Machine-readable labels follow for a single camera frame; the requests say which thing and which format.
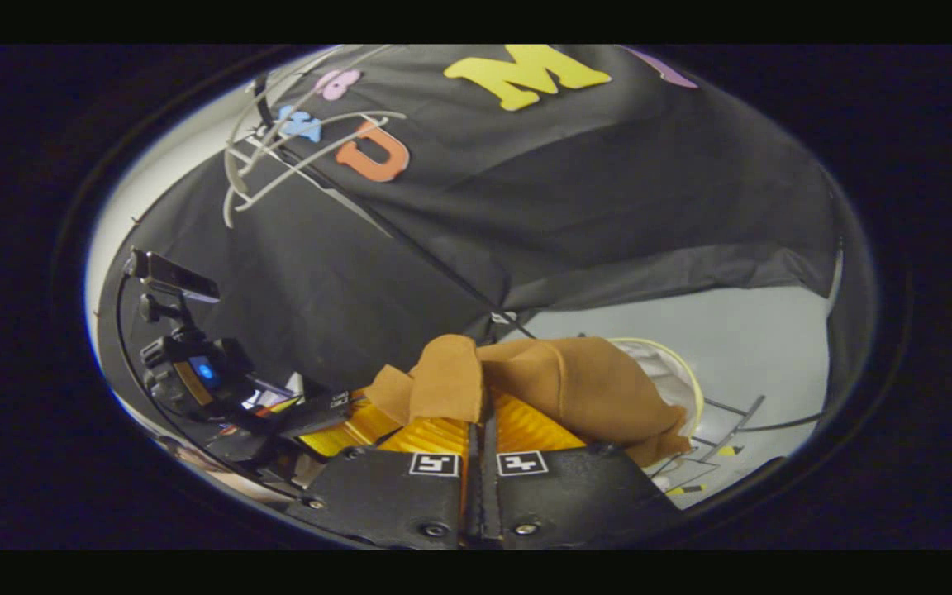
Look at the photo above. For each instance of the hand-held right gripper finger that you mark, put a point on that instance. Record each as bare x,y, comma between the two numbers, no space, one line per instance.
488,496
469,496

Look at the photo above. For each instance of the brown jacket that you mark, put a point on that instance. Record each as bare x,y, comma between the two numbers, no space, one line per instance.
575,388

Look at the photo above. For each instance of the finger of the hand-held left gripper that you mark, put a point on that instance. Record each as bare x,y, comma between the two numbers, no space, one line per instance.
315,411

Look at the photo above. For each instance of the black backdrop cloth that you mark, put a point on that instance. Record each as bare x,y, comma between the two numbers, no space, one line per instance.
525,207

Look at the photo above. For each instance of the white plastic hanger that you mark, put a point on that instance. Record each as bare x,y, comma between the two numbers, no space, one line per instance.
311,103
232,178

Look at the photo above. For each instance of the white laundry hamper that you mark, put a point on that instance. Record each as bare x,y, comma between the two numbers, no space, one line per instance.
674,384

